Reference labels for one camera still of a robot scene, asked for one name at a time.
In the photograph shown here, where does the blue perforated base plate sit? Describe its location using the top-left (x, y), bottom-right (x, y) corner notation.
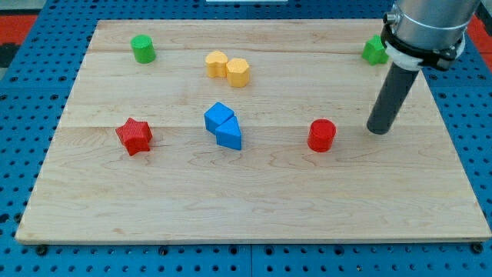
top-left (1, 0), bottom-right (491, 276)

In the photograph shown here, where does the blue triangle block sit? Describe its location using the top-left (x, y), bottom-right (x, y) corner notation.
top-left (215, 116), bottom-right (242, 150)

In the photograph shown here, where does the yellow heart block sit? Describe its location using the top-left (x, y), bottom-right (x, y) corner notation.
top-left (204, 51), bottom-right (228, 78)

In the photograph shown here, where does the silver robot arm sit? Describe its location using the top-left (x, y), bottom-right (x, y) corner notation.
top-left (381, 0), bottom-right (480, 71)

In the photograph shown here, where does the red star block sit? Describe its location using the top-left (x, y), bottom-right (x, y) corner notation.
top-left (115, 118), bottom-right (153, 156)

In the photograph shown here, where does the green cylinder block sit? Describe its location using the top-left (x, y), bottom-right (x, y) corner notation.
top-left (130, 34), bottom-right (156, 64)

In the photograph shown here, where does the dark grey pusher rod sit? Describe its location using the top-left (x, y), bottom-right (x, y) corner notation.
top-left (366, 63), bottom-right (418, 135)

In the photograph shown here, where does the green star block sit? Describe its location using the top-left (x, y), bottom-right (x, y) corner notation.
top-left (361, 35), bottom-right (389, 65)

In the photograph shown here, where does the blue cube block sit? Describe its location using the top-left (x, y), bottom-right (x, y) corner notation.
top-left (204, 102), bottom-right (234, 134)

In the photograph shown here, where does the yellow hexagon block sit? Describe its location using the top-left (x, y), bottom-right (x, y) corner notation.
top-left (226, 58), bottom-right (250, 88)

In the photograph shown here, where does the light wooden board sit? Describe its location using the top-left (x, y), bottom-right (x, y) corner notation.
top-left (15, 19), bottom-right (491, 245)

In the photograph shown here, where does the red cylinder block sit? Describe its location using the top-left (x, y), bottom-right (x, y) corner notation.
top-left (307, 118), bottom-right (337, 152)

